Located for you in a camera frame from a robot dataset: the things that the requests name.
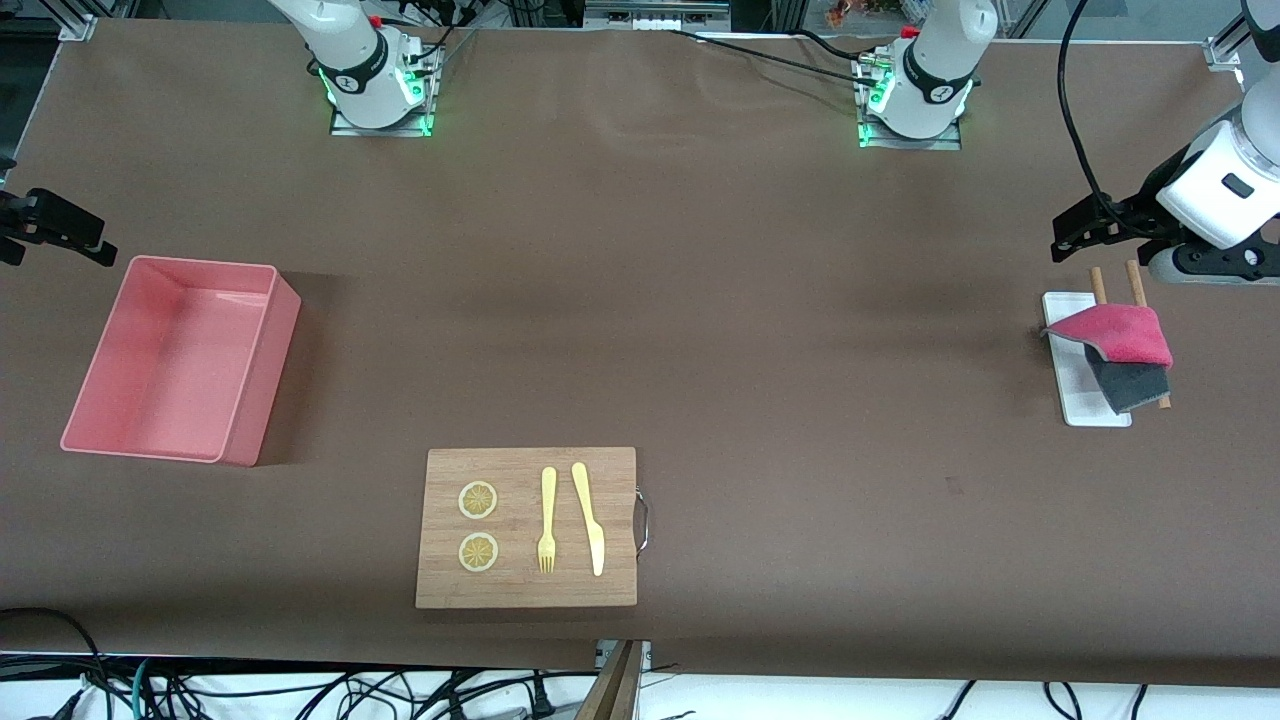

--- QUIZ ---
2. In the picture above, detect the brown wooden plank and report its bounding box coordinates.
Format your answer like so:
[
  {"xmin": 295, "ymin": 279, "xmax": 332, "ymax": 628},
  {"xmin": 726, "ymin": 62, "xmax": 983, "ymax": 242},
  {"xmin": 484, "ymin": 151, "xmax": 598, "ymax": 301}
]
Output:
[{"xmin": 575, "ymin": 640, "xmax": 643, "ymax": 720}]

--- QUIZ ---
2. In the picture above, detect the short black table cable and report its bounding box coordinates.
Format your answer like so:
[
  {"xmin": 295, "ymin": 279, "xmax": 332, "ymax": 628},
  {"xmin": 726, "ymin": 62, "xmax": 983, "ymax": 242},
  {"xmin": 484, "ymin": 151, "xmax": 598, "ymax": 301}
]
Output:
[{"xmin": 795, "ymin": 28, "xmax": 883, "ymax": 59}]

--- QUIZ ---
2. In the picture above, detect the yellow plastic fork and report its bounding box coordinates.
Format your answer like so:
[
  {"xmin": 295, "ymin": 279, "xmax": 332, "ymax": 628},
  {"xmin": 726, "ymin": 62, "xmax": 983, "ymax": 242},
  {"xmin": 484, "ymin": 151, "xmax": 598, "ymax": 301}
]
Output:
[{"xmin": 537, "ymin": 467, "xmax": 558, "ymax": 574}]

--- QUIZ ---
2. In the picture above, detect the yellow plastic knife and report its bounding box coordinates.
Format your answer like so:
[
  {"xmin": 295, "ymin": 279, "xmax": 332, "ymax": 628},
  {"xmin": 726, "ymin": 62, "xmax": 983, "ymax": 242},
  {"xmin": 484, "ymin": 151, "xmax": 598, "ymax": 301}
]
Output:
[{"xmin": 571, "ymin": 462, "xmax": 606, "ymax": 577}]

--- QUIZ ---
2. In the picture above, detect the grey metal device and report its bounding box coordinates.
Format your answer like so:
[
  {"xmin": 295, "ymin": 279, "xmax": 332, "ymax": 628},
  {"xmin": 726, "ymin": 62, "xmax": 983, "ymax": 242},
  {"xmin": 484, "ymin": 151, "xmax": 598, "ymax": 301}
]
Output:
[{"xmin": 585, "ymin": 0, "xmax": 731, "ymax": 31}]

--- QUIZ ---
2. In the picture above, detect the white rectangular tray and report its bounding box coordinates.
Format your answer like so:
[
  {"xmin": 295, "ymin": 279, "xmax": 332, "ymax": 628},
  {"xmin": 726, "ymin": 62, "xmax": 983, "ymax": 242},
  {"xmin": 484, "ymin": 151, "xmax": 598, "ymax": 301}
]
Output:
[{"xmin": 1043, "ymin": 291, "xmax": 1133, "ymax": 428}]

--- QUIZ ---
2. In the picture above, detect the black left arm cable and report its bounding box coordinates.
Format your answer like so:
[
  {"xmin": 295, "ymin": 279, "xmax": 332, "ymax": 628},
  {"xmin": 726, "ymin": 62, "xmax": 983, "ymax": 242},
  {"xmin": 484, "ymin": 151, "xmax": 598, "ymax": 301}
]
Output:
[{"xmin": 1058, "ymin": 0, "xmax": 1126, "ymax": 237}]

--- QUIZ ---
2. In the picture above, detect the wooden cutting board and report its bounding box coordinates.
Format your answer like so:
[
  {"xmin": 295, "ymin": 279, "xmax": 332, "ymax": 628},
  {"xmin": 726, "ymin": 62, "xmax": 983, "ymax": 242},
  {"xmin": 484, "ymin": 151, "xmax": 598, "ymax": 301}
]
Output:
[{"xmin": 415, "ymin": 447, "xmax": 638, "ymax": 609}]

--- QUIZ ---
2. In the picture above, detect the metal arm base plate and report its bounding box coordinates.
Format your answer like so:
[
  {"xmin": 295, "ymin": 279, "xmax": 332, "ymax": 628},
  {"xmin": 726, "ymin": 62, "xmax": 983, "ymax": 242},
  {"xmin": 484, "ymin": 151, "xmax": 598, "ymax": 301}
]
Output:
[
  {"xmin": 330, "ymin": 98, "xmax": 437, "ymax": 138},
  {"xmin": 858, "ymin": 118, "xmax": 963, "ymax": 151}
]

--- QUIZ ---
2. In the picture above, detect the pink and grey cloth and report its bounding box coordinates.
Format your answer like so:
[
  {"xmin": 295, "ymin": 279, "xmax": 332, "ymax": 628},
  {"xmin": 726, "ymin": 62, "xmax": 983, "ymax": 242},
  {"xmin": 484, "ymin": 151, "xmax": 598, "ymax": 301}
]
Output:
[{"xmin": 1040, "ymin": 304, "xmax": 1174, "ymax": 415}]

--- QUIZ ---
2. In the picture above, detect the pink plastic bin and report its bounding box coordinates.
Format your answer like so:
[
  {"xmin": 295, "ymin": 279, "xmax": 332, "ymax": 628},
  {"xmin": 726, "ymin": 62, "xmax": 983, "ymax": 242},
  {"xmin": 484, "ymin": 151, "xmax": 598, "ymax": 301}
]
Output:
[{"xmin": 60, "ymin": 255, "xmax": 302, "ymax": 467}]

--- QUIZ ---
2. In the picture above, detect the thick black floor cable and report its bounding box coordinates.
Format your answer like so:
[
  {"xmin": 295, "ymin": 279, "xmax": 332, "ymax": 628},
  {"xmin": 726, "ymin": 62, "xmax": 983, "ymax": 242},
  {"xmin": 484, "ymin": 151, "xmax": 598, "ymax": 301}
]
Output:
[{"xmin": 0, "ymin": 606, "xmax": 111, "ymax": 703}]

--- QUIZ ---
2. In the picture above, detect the small metal bracket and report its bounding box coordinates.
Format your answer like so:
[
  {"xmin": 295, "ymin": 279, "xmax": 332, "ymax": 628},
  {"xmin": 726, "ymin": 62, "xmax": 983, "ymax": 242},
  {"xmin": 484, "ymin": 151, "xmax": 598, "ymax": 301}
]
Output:
[{"xmin": 593, "ymin": 640, "xmax": 653, "ymax": 673}]

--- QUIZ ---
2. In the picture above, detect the long black table cable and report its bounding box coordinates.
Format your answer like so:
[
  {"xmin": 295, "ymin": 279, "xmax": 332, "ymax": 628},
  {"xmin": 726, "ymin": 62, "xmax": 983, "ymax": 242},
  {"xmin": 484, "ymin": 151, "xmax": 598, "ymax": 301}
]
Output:
[{"xmin": 665, "ymin": 28, "xmax": 883, "ymax": 89}]

